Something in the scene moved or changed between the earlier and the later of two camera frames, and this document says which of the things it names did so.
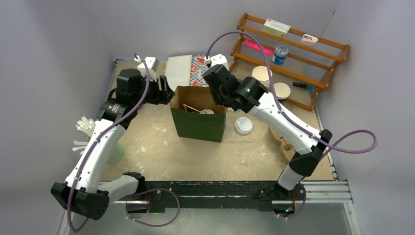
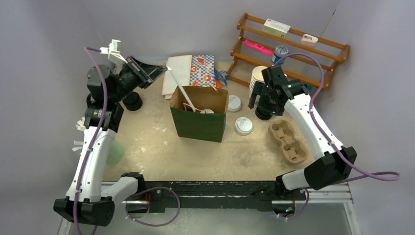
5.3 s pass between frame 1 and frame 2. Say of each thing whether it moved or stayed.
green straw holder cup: stayed
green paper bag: stayed
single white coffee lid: stayed
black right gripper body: moved
